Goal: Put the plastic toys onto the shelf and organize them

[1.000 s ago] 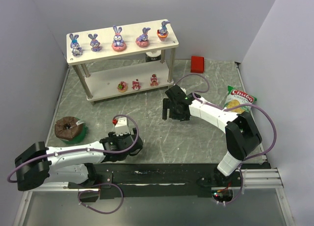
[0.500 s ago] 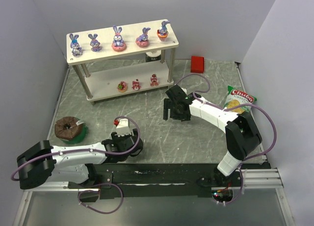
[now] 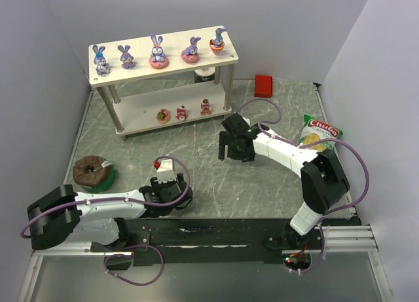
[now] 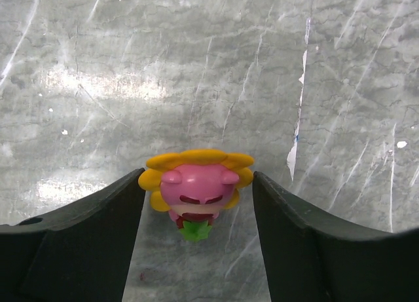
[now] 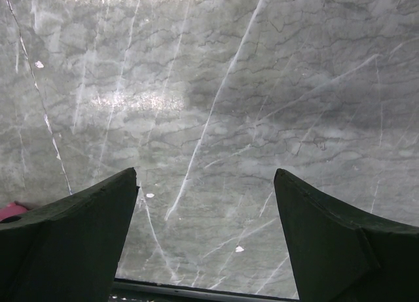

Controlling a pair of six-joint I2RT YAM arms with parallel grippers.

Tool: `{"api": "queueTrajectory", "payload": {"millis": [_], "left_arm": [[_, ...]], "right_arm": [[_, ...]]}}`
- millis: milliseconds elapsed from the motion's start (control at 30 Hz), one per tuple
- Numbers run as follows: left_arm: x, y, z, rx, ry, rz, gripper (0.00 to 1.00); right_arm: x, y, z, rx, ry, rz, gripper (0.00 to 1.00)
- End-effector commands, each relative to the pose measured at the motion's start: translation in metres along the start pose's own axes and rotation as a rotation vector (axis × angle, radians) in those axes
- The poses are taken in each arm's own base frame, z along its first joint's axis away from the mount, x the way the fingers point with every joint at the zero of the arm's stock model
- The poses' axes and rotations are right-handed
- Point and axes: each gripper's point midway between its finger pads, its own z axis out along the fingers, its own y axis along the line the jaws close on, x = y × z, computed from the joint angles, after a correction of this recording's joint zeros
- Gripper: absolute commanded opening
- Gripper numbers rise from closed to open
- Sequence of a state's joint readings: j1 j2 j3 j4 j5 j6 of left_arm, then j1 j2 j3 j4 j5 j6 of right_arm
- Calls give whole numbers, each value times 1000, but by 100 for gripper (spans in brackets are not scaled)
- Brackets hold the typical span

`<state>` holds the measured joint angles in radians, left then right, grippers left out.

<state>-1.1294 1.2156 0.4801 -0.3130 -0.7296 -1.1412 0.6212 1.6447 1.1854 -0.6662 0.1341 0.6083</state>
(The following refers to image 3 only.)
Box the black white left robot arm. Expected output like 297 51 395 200
23 172 193 251

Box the pink white roll cake toy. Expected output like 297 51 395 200
176 105 188 121

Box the purple bunny with red bow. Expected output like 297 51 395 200
117 45 136 69

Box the chocolate donut on green plate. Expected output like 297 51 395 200
72 155 118 193

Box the red plastic block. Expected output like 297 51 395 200
254 74 273 98

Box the small purple bunny toy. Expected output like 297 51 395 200
92 45 111 75

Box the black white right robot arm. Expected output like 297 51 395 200
218 113 350 236

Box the black jar behind shelf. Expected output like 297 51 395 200
194 67 215 83

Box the strawberry cake toy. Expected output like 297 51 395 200
200 99 211 115

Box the white two-tier wooden shelf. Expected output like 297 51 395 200
88 26 239 140

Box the green chips bag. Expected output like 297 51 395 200
298 114 343 145

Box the pink strawberry bear toy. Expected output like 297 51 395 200
156 108 171 124

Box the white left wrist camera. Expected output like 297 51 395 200
154 159 177 183

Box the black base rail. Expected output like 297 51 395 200
90 216 361 269

